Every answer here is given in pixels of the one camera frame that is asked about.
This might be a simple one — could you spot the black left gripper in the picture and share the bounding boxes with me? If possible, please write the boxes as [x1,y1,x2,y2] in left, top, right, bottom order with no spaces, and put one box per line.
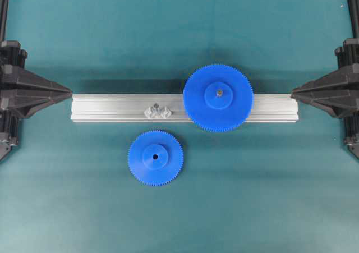
[1,41,72,160]

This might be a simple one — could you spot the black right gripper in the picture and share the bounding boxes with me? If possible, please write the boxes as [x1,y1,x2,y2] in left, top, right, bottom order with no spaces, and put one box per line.
[291,38,359,160]

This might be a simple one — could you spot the small blue plastic gear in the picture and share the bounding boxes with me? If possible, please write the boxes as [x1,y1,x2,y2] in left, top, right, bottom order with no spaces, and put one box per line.
[127,130,184,186]

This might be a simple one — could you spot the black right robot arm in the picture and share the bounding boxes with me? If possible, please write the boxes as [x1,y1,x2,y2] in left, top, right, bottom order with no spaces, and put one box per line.
[291,0,358,158]

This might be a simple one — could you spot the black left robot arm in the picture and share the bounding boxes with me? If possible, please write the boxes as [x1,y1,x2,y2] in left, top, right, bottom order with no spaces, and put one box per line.
[1,0,72,160]

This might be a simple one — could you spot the large blue plastic gear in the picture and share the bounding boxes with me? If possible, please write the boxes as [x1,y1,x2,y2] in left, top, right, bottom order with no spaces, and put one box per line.
[182,64,254,132]

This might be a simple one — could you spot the silver aluminium extrusion rail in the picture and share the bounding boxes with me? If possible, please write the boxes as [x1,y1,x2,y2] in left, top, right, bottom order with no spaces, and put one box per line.
[71,94,299,122]

